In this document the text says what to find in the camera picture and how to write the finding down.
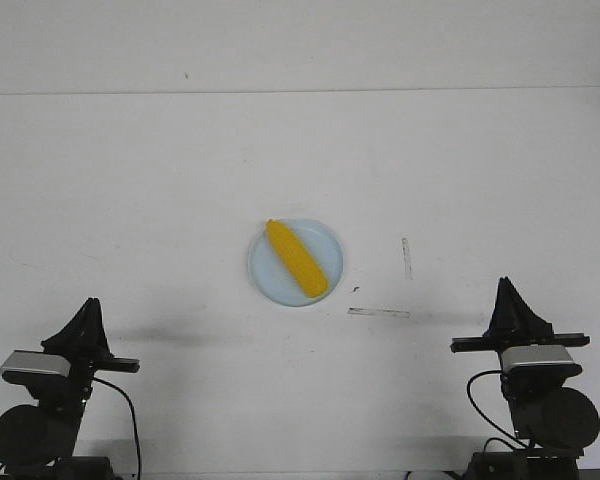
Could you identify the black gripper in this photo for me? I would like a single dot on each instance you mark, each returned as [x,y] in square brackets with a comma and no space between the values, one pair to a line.
[74,339]
[523,322]

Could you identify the clear tape strip vertical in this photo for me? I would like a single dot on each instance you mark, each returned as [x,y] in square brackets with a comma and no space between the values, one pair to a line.
[407,258]

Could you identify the light blue round plate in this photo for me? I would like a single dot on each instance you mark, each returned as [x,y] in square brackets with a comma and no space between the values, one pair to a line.
[272,278]

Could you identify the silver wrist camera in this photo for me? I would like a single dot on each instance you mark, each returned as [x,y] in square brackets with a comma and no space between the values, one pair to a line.
[25,367]
[539,361]

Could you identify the yellow corn cob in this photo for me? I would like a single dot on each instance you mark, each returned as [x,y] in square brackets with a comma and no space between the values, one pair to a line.
[297,259]

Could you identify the clear tape strip horizontal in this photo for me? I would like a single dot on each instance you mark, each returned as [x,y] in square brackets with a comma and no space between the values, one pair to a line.
[379,313]

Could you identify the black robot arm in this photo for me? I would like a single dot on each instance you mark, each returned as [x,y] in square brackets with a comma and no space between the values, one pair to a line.
[552,423]
[37,441]

